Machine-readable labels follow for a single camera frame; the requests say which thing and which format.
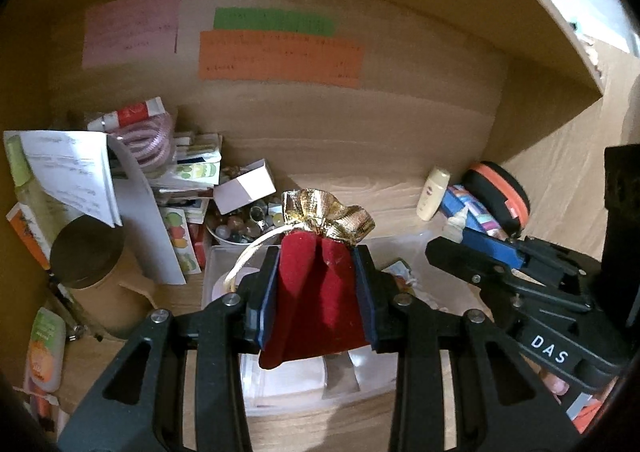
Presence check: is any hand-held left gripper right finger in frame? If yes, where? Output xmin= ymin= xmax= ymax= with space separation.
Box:
xmin=352 ymin=245 xmax=586 ymax=452

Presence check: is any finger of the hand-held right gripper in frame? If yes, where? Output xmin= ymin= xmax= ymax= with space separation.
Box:
xmin=464 ymin=226 xmax=607 ymax=279
xmin=425 ymin=235 xmax=597 ymax=319

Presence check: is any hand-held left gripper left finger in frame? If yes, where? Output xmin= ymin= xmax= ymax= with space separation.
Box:
xmin=56 ymin=245 xmax=282 ymax=452

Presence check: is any small white dropper bottle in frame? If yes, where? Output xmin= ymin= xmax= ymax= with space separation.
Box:
xmin=442 ymin=204 xmax=472 ymax=246

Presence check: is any red velvet pouch gold top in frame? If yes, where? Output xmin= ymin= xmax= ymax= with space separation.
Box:
xmin=257 ymin=188 xmax=376 ymax=371

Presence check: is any clear plastic storage box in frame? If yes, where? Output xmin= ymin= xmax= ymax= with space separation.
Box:
xmin=202 ymin=231 xmax=452 ymax=419

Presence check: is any wooden desktop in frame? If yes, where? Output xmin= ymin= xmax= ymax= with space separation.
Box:
xmin=25 ymin=167 xmax=606 ymax=452

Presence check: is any person's right hand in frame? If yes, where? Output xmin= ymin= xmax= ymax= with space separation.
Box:
xmin=539 ymin=364 xmax=574 ymax=396

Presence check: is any black and orange zip case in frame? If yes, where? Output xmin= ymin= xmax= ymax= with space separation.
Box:
xmin=459 ymin=161 xmax=531 ymax=239

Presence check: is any bowl of glass beads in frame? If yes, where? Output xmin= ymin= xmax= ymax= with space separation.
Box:
xmin=204 ymin=201 xmax=287 ymax=248

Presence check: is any cream lotion bottle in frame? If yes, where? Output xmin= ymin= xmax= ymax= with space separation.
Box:
xmin=416 ymin=167 xmax=451 ymax=222

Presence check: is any fruit sticker sheet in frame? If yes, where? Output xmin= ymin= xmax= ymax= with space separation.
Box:
xmin=159 ymin=204 xmax=206 ymax=276

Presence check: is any small white box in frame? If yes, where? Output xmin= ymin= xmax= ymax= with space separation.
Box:
xmin=213 ymin=159 xmax=277 ymax=216

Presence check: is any white curved card sheet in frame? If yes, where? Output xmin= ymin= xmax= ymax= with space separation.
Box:
xmin=107 ymin=134 xmax=187 ymax=286

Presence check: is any stack of fruit packets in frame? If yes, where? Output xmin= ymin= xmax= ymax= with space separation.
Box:
xmin=149 ymin=131 xmax=224 ymax=206

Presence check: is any cardboard canister with dark lid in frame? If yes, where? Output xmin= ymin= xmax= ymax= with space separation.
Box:
xmin=48 ymin=214 xmax=157 ymax=334

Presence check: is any black pen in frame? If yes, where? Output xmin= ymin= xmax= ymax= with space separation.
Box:
xmin=47 ymin=272 xmax=87 ymax=342

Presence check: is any green and orange wipes packet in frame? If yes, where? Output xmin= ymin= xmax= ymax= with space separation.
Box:
xmin=24 ymin=307 xmax=67 ymax=393

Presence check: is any white printed paper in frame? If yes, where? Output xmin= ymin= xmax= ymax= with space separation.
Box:
xmin=22 ymin=129 xmax=124 ymax=228

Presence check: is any red and white tube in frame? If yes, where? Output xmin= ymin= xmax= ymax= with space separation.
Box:
xmin=87 ymin=97 xmax=166 ymax=132

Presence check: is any orange and white carton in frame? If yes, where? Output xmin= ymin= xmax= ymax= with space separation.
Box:
xmin=6 ymin=204 xmax=54 ymax=271

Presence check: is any orange paper note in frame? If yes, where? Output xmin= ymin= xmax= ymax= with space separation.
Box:
xmin=198 ymin=29 xmax=364 ymax=88

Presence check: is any green paper note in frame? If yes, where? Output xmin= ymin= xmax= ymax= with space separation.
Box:
xmin=213 ymin=7 xmax=337 ymax=36

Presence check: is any white paper note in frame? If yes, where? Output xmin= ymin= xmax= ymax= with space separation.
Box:
xmin=176 ymin=0 xmax=217 ymax=54

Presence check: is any pink paper note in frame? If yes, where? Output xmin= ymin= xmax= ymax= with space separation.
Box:
xmin=82 ymin=0 xmax=181 ymax=69

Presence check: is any pink coil hair tie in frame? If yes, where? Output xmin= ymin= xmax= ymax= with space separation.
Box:
xmin=112 ymin=114 xmax=176 ymax=168

